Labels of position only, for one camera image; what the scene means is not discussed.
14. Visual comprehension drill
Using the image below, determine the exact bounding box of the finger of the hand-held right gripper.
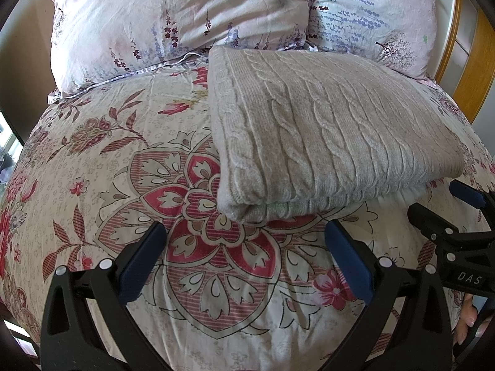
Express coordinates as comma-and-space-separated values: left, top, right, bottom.
407, 202, 470, 268
449, 180, 495, 222

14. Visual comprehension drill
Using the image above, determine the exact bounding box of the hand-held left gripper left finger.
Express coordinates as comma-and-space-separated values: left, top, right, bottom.
41, 222, 169, 371

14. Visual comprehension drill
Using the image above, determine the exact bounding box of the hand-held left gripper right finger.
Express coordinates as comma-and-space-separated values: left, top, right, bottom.
324, 220, 454, 371

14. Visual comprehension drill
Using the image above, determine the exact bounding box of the beige cable knit sweater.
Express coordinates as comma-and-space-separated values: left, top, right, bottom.
207, 45, 465, 225

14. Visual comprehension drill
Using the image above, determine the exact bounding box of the person's right hand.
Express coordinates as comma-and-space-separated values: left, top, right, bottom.
452, 293, 489, 346

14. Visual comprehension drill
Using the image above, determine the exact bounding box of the red floral cream bedspread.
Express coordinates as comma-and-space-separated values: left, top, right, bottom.
0, 60, 495, 371

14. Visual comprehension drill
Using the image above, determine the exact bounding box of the wooden headboard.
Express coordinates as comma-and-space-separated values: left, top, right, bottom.
435, 0, 495, 114

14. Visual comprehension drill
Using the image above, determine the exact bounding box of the pale floral pillow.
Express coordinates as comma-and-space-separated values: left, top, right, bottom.
47, 0, 318, 105
305, 0, 445, 86

